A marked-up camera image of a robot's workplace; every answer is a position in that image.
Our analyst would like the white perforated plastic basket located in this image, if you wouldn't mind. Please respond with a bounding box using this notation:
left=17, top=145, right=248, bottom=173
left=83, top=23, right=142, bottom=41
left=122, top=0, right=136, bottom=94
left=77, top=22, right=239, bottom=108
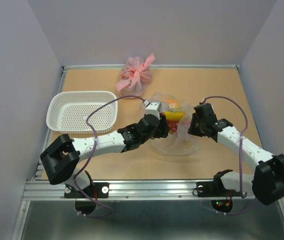
left=46, top=91, right=118, bottom=134

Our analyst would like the yellow fruit in bag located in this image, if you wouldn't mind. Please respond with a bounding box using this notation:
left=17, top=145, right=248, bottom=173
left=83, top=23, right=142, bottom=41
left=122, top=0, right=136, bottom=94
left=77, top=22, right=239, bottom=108
left=164, top=111, right=185, bottom=122

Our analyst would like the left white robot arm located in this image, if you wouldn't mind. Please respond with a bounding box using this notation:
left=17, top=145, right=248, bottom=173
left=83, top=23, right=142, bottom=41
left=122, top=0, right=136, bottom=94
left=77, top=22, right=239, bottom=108
left=40, top=114, right=169, bottom=197

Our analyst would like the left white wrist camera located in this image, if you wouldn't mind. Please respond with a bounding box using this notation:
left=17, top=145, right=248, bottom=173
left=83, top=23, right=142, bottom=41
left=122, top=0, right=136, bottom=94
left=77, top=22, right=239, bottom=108
left=143, top=99, right=162, bottom=119

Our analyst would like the pink knotted plastic bag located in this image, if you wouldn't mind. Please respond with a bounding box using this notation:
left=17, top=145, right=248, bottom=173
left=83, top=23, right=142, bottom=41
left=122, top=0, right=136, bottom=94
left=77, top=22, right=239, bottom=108
left=115, top=53, right=155, bottom=96

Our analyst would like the aluminium front rail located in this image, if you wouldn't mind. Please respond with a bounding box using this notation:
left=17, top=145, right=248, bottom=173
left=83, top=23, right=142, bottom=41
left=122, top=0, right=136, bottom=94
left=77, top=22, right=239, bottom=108
left=23, top=178, right=284, bottom=201

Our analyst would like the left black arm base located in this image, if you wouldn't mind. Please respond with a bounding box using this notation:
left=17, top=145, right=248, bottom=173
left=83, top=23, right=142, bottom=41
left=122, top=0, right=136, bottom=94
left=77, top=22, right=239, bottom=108
left=63, top=182, right=112, bottom=218

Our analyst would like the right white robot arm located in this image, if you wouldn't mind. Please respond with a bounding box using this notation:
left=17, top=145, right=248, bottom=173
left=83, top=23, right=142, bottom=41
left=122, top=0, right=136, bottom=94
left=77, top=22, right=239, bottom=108
left=188, top=103, right=284, bottom=206

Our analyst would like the clear plastic fruit bag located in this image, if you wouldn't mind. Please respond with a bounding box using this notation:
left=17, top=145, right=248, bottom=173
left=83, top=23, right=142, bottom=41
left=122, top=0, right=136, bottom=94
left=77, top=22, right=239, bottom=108
left=147, top=92, right=198, bottom=156

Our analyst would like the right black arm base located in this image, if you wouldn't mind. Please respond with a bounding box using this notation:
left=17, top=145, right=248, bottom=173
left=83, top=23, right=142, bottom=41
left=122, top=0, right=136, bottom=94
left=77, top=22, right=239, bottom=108
left=192, top=181, right=240, bottom=215

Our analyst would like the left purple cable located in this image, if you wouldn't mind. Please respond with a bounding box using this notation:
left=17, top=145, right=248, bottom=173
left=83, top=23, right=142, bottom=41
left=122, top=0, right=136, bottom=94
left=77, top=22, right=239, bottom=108
left=73, top=96, right=113, bottom=218

